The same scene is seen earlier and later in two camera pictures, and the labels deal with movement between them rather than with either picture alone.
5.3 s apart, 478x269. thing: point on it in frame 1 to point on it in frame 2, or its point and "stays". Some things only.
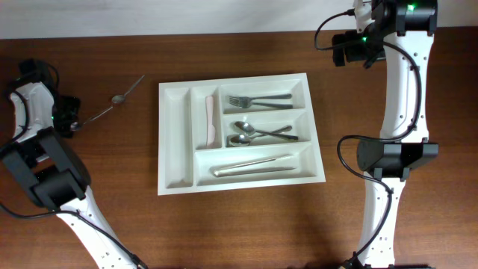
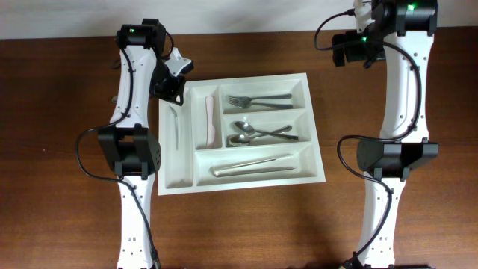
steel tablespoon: [240, 140] stays
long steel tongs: [223, 171] stays
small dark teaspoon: [77, 125] to [175, 113]
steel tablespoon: [249, 129] stays
